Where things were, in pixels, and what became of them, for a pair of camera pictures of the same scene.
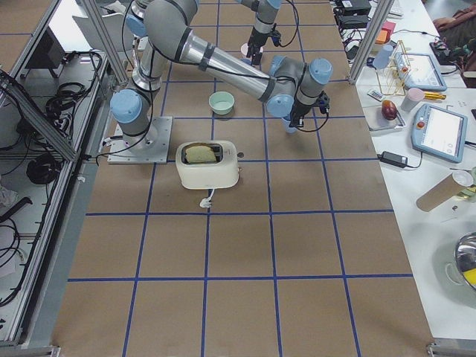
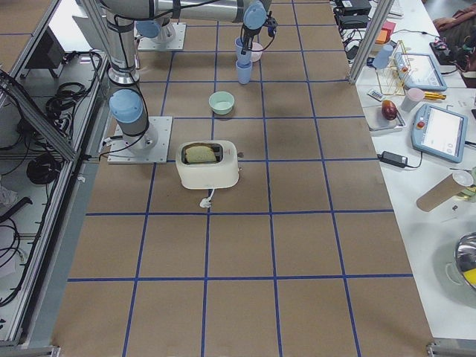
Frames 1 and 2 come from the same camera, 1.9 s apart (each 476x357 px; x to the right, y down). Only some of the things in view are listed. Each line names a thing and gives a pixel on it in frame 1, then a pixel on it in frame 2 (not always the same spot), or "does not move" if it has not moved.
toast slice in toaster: [200, 154] does not move
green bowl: [222, 103] does not move
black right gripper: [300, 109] -> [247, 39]
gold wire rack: [392, 77] does not move
